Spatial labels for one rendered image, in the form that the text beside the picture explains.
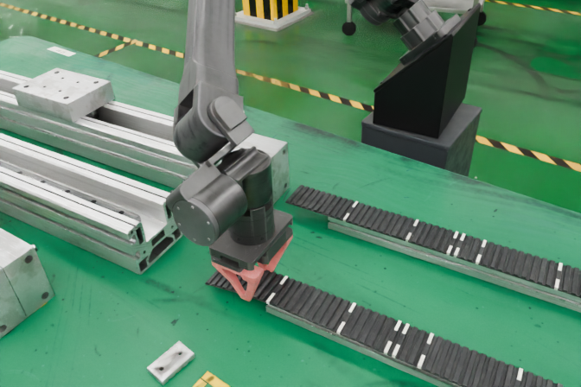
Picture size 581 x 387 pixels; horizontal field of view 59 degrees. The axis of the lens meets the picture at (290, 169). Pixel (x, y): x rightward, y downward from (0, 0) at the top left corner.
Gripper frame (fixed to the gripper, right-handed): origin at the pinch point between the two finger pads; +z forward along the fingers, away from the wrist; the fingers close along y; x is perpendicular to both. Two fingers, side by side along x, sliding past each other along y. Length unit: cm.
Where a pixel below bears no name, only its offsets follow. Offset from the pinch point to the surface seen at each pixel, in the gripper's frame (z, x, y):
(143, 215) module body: -1.5, -22.2, -2.5
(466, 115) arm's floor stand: 1, 13, -65
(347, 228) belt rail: 1.4, 5.6, -17.6
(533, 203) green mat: 2.0, 30.3, -38.8
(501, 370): -0.5, 31.5, -1.2
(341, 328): -0.4, 13.6, 1.9
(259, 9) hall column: 63, -189, -293
